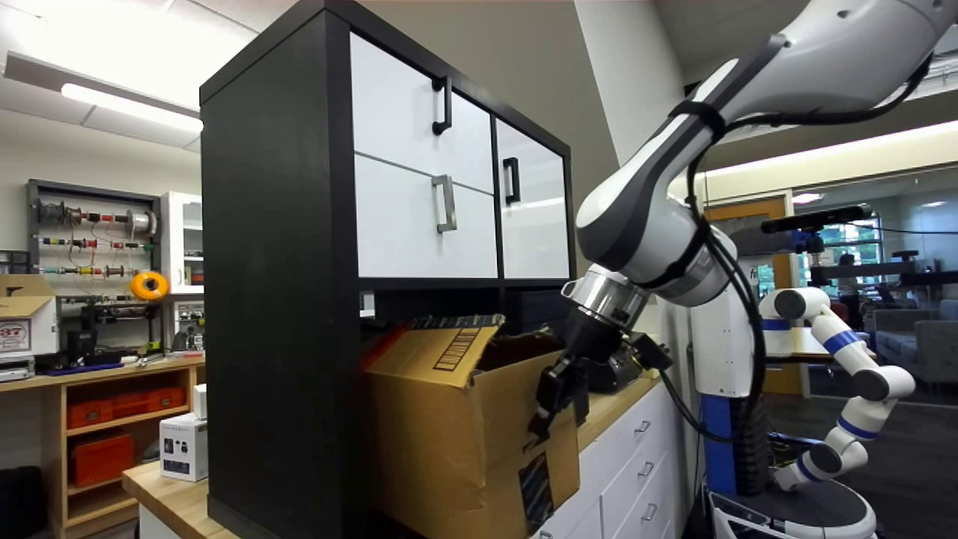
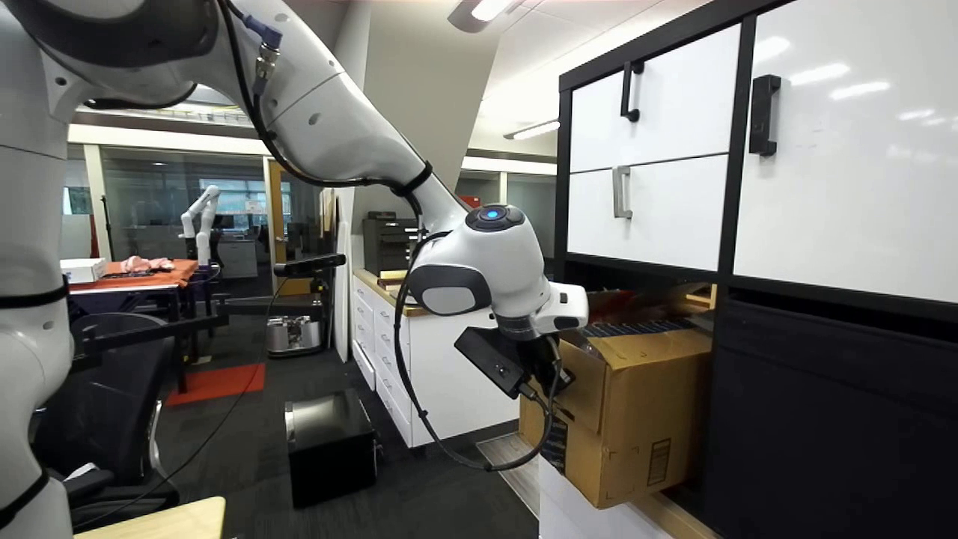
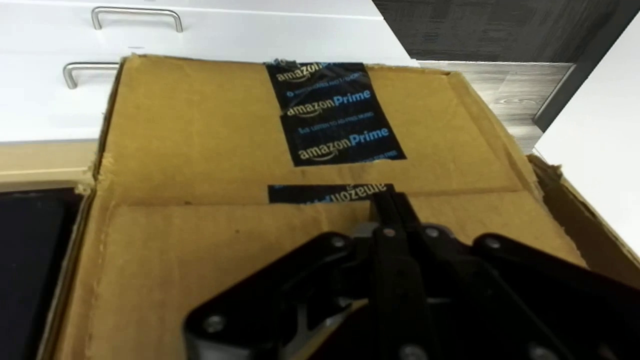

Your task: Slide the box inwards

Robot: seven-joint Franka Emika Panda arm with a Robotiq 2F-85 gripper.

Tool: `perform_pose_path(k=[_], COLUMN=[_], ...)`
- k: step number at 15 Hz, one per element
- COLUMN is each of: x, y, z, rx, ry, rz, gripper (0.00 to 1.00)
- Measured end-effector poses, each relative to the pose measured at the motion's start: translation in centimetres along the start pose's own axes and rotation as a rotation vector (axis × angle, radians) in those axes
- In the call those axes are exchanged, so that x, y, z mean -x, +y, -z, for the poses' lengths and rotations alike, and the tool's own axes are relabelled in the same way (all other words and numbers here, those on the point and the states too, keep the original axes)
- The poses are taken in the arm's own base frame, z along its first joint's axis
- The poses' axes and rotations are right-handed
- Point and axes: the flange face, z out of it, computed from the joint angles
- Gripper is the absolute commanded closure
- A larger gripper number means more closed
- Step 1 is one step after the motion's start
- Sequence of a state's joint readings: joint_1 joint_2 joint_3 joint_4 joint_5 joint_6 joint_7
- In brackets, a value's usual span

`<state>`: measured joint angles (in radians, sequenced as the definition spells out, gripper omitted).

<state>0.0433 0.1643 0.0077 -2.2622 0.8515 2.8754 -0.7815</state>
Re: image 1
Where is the yellow tape roll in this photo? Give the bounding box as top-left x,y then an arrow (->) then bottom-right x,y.
126,267 -> 174,305

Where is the white cabinet door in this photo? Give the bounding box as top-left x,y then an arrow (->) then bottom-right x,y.
495,118 -> 576,285

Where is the long red storage bin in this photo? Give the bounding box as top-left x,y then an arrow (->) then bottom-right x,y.
66,383 -> 190,434

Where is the black shelf cabinet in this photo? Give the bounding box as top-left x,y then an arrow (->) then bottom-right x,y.
198,0 -> 582,539

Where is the black door handle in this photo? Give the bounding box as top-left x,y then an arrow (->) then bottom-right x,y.
501,152 -> 525,209

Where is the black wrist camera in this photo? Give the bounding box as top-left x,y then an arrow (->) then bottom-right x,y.
597,333 -> 674,399

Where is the silver metal cabinet handle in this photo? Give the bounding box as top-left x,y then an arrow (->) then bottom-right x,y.
430,170 -> 462,240

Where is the white and cardboard box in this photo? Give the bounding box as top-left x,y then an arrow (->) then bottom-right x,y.
0,273 -> 64,383

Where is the white and blue robot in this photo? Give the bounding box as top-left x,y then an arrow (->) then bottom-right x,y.
685,281 -> 922,539

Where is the ceiling light panel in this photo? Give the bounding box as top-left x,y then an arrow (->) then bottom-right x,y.
57,77 -> 211,140

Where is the wall tool board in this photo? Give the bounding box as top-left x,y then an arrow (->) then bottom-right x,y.
24,177 -> 165,293

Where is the white drawer cabinet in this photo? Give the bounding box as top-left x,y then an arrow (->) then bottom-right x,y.
534,383 -> 696,539

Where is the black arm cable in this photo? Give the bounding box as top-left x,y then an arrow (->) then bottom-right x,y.
653,58 -> 940,448

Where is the wooden shelf unit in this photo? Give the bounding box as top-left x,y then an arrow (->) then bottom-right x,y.
0,353 -> 211,539

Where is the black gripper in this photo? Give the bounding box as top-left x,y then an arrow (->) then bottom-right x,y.
525,309 -> 630,442

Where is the small red storage bin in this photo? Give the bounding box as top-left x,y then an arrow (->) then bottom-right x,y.
66,432 -> 142,492

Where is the white drawer front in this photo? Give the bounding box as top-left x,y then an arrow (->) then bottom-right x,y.
347,29 -> 501,194
350,152 -> 501,285

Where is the black metal cabinet handle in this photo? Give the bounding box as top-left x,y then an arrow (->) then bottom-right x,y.
430,77 -> 459,137

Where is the small white printed box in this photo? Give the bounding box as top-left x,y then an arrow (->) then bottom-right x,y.
156,408 -> 214,484

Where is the black overhead bar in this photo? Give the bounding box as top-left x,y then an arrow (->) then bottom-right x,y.
760,201 -> 876,240

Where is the brown cardboard box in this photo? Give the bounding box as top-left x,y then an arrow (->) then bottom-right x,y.
361,315 -> 584,539

